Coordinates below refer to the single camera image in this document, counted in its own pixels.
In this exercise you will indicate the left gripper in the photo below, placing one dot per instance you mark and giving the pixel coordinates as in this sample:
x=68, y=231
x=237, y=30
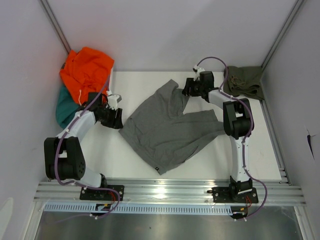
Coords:
x=115, y=121

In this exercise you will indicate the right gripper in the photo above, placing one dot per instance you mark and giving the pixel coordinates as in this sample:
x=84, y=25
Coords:
x=190, y=83

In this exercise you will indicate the olive green shorts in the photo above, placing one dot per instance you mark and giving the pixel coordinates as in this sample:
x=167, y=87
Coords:
x=244, y=81

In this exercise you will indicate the grey shorts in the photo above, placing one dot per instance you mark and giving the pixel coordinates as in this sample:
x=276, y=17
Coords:
x=163, y=135

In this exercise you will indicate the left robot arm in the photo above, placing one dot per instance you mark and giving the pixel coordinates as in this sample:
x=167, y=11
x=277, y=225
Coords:
x=63, y=155

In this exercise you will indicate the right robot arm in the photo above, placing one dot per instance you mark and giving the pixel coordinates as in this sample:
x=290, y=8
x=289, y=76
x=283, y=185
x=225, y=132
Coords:
x=237, y=124

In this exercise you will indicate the teal shorts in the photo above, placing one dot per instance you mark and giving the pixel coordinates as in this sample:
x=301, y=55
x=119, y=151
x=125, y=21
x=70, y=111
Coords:
x=66, y=108

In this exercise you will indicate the orange shorts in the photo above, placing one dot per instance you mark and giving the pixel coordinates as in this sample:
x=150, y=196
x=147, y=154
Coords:
x=86, y=72

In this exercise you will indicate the white plastic basket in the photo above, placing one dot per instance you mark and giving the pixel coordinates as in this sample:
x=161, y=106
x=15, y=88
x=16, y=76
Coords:
x=111, y=80

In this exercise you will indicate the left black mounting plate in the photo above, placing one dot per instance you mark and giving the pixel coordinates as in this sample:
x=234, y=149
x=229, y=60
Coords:
x=102, y=195

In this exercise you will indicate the black mounting plate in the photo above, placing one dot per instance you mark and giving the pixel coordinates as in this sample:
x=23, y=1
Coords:
x=102, y=195
x=225, y=195

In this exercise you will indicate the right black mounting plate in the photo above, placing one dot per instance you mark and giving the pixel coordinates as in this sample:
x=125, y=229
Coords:
x=225, y=195

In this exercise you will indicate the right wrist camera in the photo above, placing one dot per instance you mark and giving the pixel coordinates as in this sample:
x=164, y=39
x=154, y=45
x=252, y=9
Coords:
x=197, y=70

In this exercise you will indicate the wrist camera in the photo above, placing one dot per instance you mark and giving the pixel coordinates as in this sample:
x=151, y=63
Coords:
x=197, y=70
x=113, y=100

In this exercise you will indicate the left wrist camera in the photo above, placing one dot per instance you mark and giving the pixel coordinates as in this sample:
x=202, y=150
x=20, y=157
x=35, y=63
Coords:
x=113, y=100

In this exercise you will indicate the slotted cable duct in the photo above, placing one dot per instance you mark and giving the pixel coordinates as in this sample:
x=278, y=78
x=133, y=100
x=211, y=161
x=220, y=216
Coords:
x=132, y=208

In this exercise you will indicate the right aluminium corner post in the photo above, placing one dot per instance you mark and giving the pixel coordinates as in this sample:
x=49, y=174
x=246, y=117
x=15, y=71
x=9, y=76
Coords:
x=289, y=21

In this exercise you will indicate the aluminium corner post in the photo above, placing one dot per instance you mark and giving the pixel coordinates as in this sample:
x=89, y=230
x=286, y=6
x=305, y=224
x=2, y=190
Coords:
x=289, y=21
x=55, y=24

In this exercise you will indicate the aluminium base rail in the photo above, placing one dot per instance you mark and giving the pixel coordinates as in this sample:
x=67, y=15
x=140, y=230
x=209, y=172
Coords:
x=172, y=192

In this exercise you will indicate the left aluminium corner post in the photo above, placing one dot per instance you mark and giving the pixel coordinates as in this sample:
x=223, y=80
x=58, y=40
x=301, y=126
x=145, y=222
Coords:
x=55, y=24

